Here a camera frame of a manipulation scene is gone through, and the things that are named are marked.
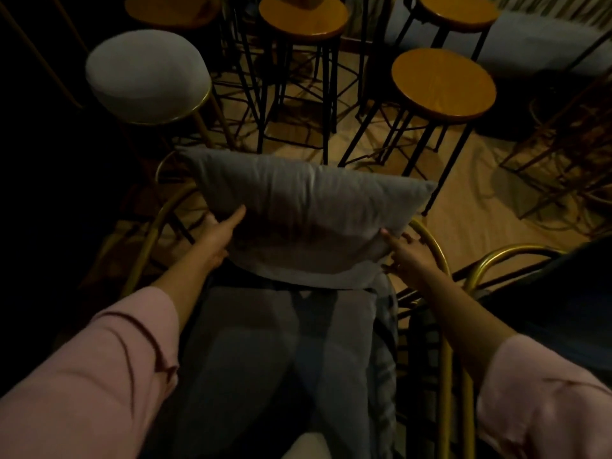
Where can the grey cushioned gold stool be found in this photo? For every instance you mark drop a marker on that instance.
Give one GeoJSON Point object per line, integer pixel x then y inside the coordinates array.
{"type": "Point", "coordinates": [146, 74]}

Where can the gold frame chair grey cushion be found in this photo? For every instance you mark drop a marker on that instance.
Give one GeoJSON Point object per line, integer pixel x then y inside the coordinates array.
{"type": "Point", "coordinates": [287, 358]}

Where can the person's right hand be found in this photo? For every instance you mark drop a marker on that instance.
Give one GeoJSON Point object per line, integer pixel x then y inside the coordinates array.
{"type": "Point", "coordinates": [413, 260]}

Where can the person's right thumb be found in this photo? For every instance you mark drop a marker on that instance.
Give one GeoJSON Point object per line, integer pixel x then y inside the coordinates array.
{"type": "Point", "coordinates": [391, 269]}

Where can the light grey bench seat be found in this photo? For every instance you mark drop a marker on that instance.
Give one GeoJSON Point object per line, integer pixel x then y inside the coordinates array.
{"type": "Point", "coordinates": [526, 42]}

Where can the grey pillow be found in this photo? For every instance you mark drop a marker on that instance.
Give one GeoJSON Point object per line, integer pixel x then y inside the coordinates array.
{"type": "Point", "coordinates": [306, 210]}

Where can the person's left forearm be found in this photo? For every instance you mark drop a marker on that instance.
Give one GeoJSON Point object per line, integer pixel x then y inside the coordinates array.
{"type": "Point", "coordinates": [119, 358]}

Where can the dark metal stool frames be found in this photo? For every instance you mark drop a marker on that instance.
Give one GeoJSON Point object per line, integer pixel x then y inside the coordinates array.
{"type": "Point", "coordinates": [569, 138]}

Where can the person's right forearm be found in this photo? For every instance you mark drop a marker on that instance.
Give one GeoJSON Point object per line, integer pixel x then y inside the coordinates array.
{"type": "Point", "coordinates": [483, 339]}

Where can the person's left thumb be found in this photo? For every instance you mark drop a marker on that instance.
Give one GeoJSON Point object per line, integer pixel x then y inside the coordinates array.
{"type": "Point", "coordinates": [221, 259]}

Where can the gold frame chair dark cushion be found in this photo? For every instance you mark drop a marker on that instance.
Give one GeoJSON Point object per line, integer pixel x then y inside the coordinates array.
{"type": "Point", "coordinates": [559, 301]}

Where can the person's left hand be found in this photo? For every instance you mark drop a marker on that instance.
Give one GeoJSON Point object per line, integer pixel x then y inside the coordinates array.
{"type": "Point", "coordinates": [213, 243]}

